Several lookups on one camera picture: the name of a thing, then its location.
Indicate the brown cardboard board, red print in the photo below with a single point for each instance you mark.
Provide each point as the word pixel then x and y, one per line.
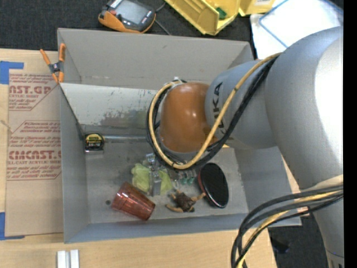
pixel 33 200

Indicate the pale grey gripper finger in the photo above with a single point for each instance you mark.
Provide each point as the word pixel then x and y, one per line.
pixel 156 184
pixel 150 160

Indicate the brown toy figure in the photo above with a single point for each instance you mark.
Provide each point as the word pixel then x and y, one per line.
pixel 184 202

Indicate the red-brown translucent plastic cup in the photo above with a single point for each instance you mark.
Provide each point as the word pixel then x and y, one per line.
pixel 131 201

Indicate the black round disc, red rim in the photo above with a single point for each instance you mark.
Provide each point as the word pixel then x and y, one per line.
pixel 214 184

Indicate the yellow and black tape measure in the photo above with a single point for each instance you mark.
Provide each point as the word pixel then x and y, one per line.
pixel 94 142

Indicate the yellow-green cloth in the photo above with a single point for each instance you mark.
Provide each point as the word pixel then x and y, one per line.
pixel 140 176

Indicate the grey metal bin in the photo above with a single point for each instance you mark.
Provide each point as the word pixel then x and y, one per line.
pixel 117 60

